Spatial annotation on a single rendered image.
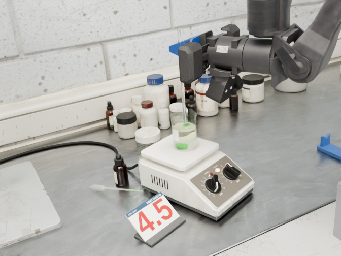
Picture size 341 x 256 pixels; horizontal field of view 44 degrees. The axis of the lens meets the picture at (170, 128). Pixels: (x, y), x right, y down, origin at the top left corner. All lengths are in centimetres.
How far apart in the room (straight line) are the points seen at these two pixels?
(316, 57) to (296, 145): 44
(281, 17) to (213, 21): 73
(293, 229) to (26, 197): 53
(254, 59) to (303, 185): 32
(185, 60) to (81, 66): 59
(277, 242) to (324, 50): 32
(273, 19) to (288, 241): 36
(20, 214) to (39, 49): 48
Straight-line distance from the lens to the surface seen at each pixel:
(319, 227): 79
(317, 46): 65
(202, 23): 137
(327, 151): 102
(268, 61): 69
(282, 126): 116
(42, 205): 89
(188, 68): 68
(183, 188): 80
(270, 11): 67
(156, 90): 117
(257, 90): 130
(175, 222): 79
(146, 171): 86
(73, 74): 122
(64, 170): 103
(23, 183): 99
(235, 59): 71
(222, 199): 79
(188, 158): 81
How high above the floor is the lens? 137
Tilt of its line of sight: 24 degrees down
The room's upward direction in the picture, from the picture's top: 5 degrees counter-clockwise
